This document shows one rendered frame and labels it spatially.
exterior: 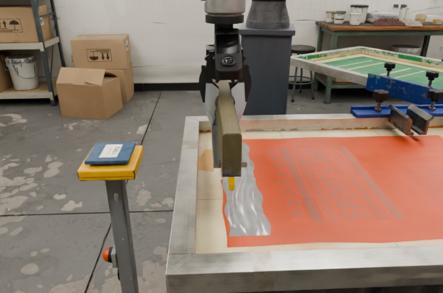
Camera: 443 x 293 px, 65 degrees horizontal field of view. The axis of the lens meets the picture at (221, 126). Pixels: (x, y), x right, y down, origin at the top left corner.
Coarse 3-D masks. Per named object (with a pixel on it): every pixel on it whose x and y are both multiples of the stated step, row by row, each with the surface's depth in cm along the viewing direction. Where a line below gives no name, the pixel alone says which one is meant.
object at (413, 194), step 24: (264, 192) 70; (408, 192) 70; (432, 192) 70; (288, 216) 63; (408, 216) 63; (432, 216) 63; (240, 240) 57; (264, 240) 57; (288, 240) 57; (312, 240) 57; (336, 240) 57; (360, 240) 57; (384, 240) 57; (408, 240) 57
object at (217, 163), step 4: (216, 120) 73; (216, 124) 71; (212, 128) 70; (216, 128) 70; (212, 132) 68; (216, 132) 68; (212, 136) 66; (216, 136) 66; (212, 140) 64; (216, 140) 64; (212, 144) 63; (216, 144) 63; (212, 148) 61; (216, 148) 61; (212, 152) 60; (216, 152) 60; (244, 152) 60; (216, 156) 59; (220, 156) 59; (244, 156) 59; (216, 160) 57; (220, 160) 57; (244, 160) 57; (216, 164) 57; (220, 164) 57; (244, 164) 57
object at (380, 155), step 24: (264, 144) 91; (288, 144) 91; (312, 144) 91; (336, 144) 91; (360, 144) 91; (384, 144) 91; (408, 144) 91; (432, 144) 91; (264, 168) 79; (384, 168) 79; (408, 168) 79; (432, 168) 79
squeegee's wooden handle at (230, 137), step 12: (216, 84) 75; (228, 84) 75; (228, 96) 67; (216, 108) 73; (228, 108) 61; (228, 120) 56; (228, 132) 52; (240, 132) 52; (228, 144) 52; (240, 144) 52; (228, 156) 53; (240, 156) 53; (228, 168) 54; (240, 168) 54
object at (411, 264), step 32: (192, 128) 92; (256, 128) 98; (288, 128) 99; (320, 128) 99; (352, 128) 100; (384, 128) 100; (192, 160) 75; (192, 192) 64; (192, 224) 56; (192, 256) 49; (224, 256) 49; (256, 256) 49; (288, 256) 49; (320, 256) 49; (352, 256) 49; (384, 256) 49; (416, 256) 49; (192, 288) 47; (224, 288) 48; (256, 288) 48; (288, 288) 48; (320, 288) 49
